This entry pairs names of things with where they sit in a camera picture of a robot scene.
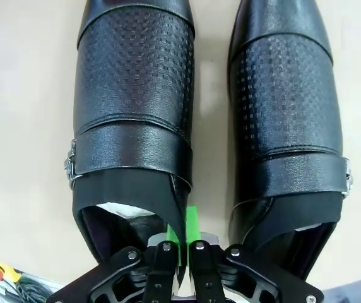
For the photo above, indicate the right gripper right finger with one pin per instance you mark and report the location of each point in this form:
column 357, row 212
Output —
column 231, row 274

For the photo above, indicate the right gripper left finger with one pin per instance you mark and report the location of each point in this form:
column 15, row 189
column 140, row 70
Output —
column 127, row 271

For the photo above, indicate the black leather buckle shoe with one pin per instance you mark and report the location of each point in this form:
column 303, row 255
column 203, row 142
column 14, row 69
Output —
column 136, row 94
column 281, row 110

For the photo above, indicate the white paper shoe stuffing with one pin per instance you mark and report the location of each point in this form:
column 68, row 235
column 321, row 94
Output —
column 308, row 227
column 130, row 210

